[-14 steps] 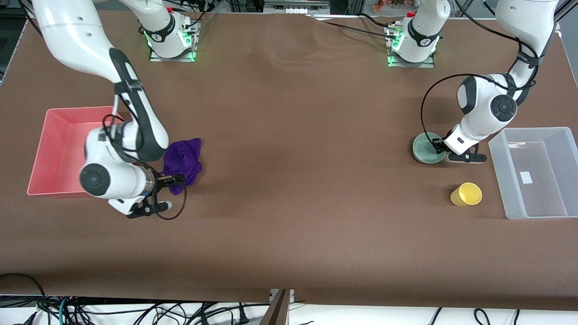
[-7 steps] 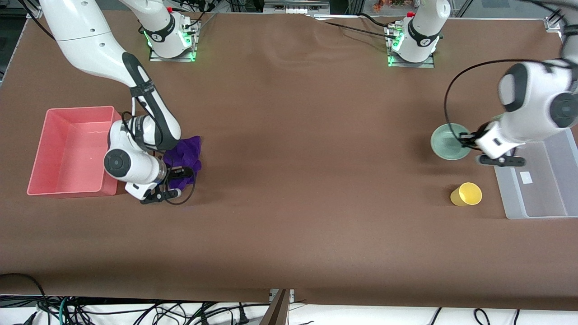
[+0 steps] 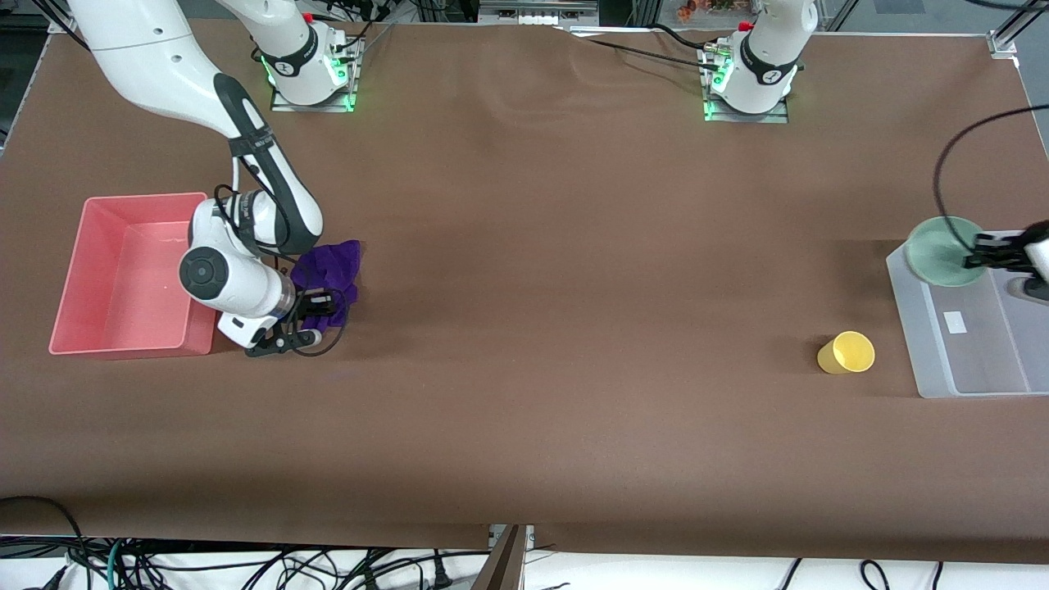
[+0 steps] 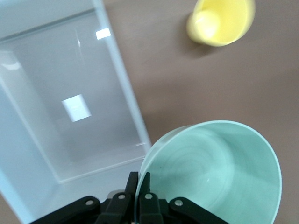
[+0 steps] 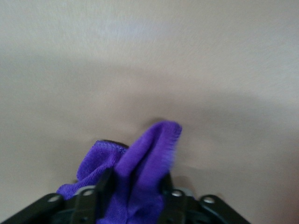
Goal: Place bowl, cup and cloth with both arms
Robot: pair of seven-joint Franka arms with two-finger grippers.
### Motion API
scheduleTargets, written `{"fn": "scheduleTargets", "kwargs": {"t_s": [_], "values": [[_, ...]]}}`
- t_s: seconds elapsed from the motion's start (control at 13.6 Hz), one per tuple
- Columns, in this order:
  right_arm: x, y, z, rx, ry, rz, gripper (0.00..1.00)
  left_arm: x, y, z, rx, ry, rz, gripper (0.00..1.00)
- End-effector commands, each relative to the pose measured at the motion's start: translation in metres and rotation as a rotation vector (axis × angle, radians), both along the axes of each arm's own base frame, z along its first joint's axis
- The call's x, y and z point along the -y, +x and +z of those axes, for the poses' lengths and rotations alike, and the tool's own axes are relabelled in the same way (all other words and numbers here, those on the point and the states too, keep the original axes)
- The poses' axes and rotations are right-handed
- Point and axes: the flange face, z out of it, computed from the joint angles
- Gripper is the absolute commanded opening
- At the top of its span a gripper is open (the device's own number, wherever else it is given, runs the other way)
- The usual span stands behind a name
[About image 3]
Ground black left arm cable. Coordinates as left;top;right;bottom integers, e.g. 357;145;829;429
934;105;1049;248

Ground black looped floor cable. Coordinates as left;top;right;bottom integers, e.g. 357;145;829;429
0;496;84;566

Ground orange background objects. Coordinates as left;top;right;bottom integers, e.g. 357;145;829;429
676;0;742;21

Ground pink plastic bin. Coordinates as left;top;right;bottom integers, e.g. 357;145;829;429
48;192;230;360

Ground tangle of black floor cables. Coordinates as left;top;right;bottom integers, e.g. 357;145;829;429
123;547;460;590

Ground pale green bowl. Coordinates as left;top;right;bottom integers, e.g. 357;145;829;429
904;216;988;288

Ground white power strip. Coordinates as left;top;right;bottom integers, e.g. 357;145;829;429
478;0;601;25

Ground grey table leg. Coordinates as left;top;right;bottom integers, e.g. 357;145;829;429
471;524;525;590

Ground black cables at right base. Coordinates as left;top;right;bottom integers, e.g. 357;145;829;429
332;0;396;54

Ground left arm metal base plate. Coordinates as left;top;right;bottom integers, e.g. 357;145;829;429
703;41;790;124

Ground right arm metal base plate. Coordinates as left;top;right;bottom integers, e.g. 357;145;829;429
270;37;361;113

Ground white table edge bracket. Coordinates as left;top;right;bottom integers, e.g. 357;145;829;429
489;524;535;551

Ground black cable to left base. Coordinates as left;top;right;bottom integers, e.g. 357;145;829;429
557;25;722;70

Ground clear plastic bin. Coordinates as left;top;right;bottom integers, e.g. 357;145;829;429
885;231;1049;399

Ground purple cloth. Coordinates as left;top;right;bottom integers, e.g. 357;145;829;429
291;239;363;330

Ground yellow plastic cup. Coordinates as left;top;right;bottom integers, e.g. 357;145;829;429
816;330;876;375

